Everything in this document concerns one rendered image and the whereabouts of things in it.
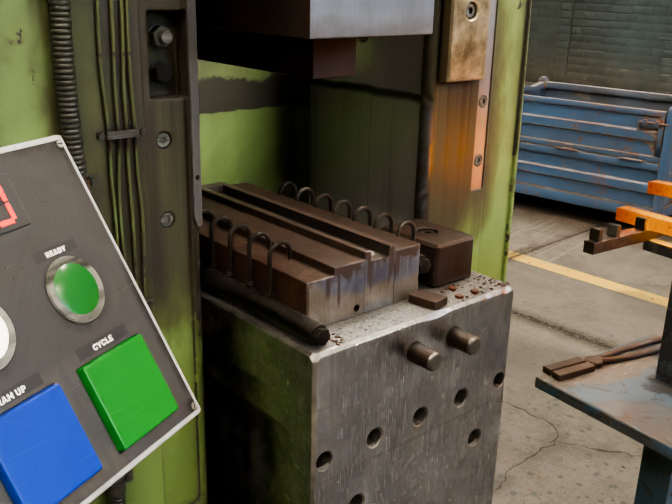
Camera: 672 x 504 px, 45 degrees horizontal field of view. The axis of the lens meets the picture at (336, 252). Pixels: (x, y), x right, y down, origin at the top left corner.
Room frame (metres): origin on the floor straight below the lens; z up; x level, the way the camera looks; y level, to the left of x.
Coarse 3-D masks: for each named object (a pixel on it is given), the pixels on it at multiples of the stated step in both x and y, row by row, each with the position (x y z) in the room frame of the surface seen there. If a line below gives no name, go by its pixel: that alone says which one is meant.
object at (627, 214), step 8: (624, 208) 1.37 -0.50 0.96; (632, 208) 1.37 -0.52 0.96; (616, 216) 1.37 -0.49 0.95; (624, 216) 1.36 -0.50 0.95; (632, 216) 1.34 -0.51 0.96; (648, 216) 1.32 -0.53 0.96; (656, 216) 1.32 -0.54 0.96; (664, 216) 1.32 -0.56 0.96; (632, 224) 1.34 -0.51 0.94; (648, 224) 1.32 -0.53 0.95; (656, 224) 1.31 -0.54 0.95; (664, 224) 1.29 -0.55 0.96; (664, 232) 1.29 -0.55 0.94
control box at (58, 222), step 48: (48, 144) 0.69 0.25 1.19; (48, 192) 0.66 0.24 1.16; (0, 240) 0.59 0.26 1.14; (48, 240) 0.63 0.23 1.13; (96, 240) 0.67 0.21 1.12; (0, 288) 0.56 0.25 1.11; (48, 288) 0.59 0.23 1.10; (48, 336) 0.57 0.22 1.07; (96, 336) 0.61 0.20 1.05; (144, 336) 0.65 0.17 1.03; (0, 384) 0.52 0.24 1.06; (48, 384) 0.54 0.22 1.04; (96, 432) 0.55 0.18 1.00; (0, 480) 0.47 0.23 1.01; (96, 480) 0.53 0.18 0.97
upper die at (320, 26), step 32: (224, 0) 1.05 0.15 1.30; (256, 0) 1.00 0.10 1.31; (288, 0) 0.95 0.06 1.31; (320, 0) 0.93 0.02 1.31; (352, 0) 0.96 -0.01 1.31; (384, 0) 1.00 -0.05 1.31; (416, 0) 1.03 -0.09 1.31; (256, 32) 1.00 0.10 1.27; (288, 32) 0.95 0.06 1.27; (320, 32) 0.93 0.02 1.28; (352, 32) 0.97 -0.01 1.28; (384, 32) 1.00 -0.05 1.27; (416, 32) 1.04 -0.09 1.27
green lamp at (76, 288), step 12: (72, 264) 0.63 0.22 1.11; (60, 276) 0.61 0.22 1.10; (72, 276) 0.62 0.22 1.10; (84, 276) 0.63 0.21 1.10; (60, 288) 0.60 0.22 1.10; (72, 288) 0.61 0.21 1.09; (84, 288) 0.62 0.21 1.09; (96, 288) 0.63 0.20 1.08; (60, 300) 0.60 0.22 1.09; (72, 300) 0.60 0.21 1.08; (84, 300) 0.61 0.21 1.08; (96, 300) 0.62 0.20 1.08; (84, 312) 0.61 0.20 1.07
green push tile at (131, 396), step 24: (96, 360) 0.58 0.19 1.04; (120, 360) 0.60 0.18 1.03; (144, 360) 0.62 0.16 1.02; (96, 384) 0.57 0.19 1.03; (120, 384) 0.59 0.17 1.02; (144, 384) 0.61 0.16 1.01; (96, 408) 0.56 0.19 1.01; (120, 408) 0.57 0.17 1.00; (144, 408) 0.59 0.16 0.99; (168, 408) 0.61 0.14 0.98; (120, 432) 0.56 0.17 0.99; (144, 432) 0.58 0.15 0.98
